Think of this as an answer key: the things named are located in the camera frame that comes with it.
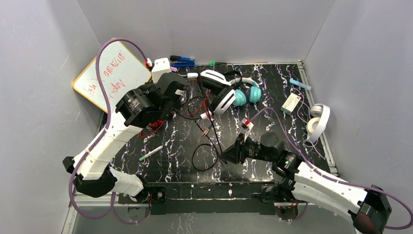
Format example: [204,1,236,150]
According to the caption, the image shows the black and white headphones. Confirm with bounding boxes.
[174,69,238,172]

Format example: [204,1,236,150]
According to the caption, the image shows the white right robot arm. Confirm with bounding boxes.
[221,132,392,234]

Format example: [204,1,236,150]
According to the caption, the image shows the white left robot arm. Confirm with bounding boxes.
[63,72,189,198]

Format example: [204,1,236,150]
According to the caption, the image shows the red headphones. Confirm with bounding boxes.
[138,97,207,139]

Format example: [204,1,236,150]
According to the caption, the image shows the teal headphones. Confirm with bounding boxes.
[225,71,262,106]

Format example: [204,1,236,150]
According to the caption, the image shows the white beige headphones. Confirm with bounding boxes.
[306,103,331,143]

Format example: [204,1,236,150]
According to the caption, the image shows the blue stapler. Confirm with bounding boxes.
[169,55,195,68]

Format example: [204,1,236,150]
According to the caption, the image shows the small white labelled box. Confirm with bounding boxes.
[281,93,301,115]

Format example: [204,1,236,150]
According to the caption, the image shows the yellow framed whiteboard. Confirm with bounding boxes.
[72,41,151,112]

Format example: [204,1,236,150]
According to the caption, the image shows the green capped marker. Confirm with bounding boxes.
[209,61,232,66]

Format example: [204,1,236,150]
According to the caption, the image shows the white green capped pen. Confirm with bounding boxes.
[139,145,163,161]

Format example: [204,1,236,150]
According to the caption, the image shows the light blue marker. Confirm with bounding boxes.
[289,78,312,91]

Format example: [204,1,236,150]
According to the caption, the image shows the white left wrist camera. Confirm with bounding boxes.
[151,58,172,83]

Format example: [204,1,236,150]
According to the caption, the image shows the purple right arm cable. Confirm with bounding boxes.
[246,107,413,231]

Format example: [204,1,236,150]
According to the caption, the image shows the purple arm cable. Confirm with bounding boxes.
[68,38,152,225]
[246,107,413,231]

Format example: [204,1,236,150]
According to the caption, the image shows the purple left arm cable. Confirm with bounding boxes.
[68,38,152,225]

